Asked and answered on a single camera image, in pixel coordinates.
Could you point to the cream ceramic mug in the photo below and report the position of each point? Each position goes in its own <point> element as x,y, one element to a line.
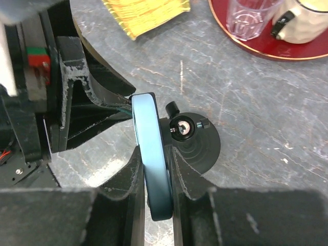
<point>299,22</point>

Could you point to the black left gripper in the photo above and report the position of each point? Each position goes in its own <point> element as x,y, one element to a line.
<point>33,69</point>

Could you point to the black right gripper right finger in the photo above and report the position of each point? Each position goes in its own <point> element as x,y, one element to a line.
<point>205,214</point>

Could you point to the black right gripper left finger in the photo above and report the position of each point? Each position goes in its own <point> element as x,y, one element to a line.
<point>35,210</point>

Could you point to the yellow bamboo tray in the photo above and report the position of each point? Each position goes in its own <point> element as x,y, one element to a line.
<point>136,17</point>

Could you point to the smartphone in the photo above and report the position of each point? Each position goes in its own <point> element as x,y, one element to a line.
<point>148,138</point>

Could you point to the black phone stand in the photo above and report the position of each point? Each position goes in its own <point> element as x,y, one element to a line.
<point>194,136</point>

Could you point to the round red tray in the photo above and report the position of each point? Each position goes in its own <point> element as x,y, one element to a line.
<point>265,46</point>

